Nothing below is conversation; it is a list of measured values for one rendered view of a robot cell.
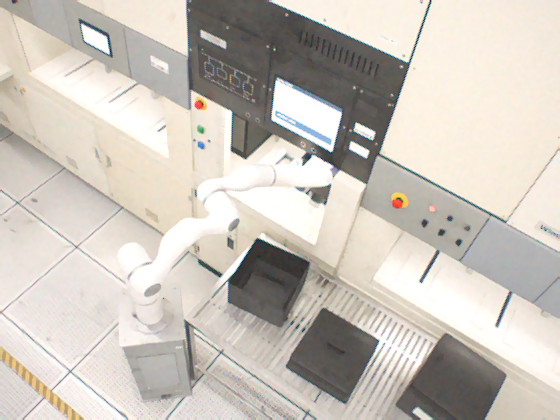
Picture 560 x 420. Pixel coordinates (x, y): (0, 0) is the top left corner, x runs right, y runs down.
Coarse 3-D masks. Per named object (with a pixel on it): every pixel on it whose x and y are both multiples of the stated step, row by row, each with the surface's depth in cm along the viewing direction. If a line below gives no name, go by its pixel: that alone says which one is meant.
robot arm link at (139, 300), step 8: (120, 248) 191; (128, 248) 190; (136, 248) 190; (144, 248) 194; (120, 256) 189; (128, 256) 188; (136, 256) 188; (144, 256) 189; (120, 264) 190; (128, 264) 187; (136, 264) 186; (128, 272) 186; (128, 288) 198; (136, 296) 198; (152, 296) 199; (144, 304) 200
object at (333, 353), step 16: (320, 320) 215; (336, 320) 215; (304, 336) 209; (320, 336) 210; (336, 336) 211; (352, 336) 211; (368, 336) 212; (304, 352) 205; (320, 352) 206; (336, 352) 206; (352, 352) 207; (368, 352) 208; (288, 368) 210; (304, 368) 202; (320, 368) 201; (336, 368) 202; (352, 368) 203; (320, 384) 204; (336, 384) 198; (352, 384) 198
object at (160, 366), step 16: (176, 288) 229; (128, 304) 221; (176, 304) 224; (128, 320) 217; (176, 320) 219; (128, 336) 212; (144, 336) 213; (160, 336) 214; (176, 336) 214; (128, 352) 216; (144, 352) 219; (160, 352) 222; (176, 352) 225; (144, 368) 233; (160, 368) 236; (176, 368) 240; (144, 384) 249; (160, 384) 253; (176, 384) 257; (144, 400) 268
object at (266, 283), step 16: (256, 240) 230; (256, 256) 241; (272, 256) 235; (288, 256) 229; (240, 272) 227; (256, 272) 237; (272, 272) 238; (288, 272) 238; (304, 272) 232; (240, 288) 213; (256, 288) 232; (272, 288) 233; (288, 288) 234; (240, 304) 223; (256, 304) 216; (272, 304) 210; (288, 304) 211; (272, 320) 220
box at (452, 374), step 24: (432, 360) 192; (456, 360) 193; (480, 360) 193; (408, 384) 208; (432, 384) 186; (456, 384) 186; (480, 384) 187; (408, 408) 199; (432, 408) 186; (456, 408) 181; (480, 408) 181
